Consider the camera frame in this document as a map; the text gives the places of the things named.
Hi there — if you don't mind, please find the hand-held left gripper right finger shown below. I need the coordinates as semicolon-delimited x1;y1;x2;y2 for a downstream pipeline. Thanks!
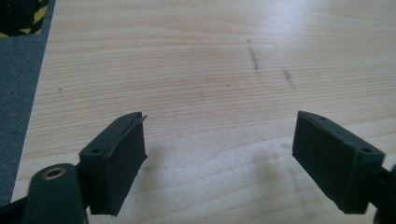
291;110;387;216

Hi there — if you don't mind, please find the black yellow striped stand base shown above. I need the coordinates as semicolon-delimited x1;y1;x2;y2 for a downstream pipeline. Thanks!
0;0;50;39

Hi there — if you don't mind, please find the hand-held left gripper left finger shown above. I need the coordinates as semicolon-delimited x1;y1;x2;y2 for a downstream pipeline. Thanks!
78;111;149;217

